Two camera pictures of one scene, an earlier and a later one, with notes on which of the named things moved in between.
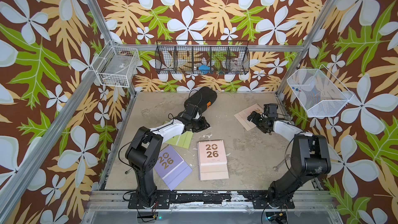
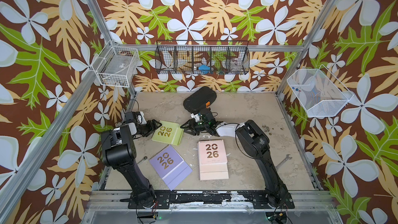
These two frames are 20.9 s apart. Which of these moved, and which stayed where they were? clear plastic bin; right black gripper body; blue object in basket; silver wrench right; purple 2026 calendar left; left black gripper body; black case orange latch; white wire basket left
Moved: left black gripper body; right black gripper body
Stayed: purple 2026 calendar left; blue object in basket; silver wrench right; white wire basket left; black case orange latch; clear plastic bin
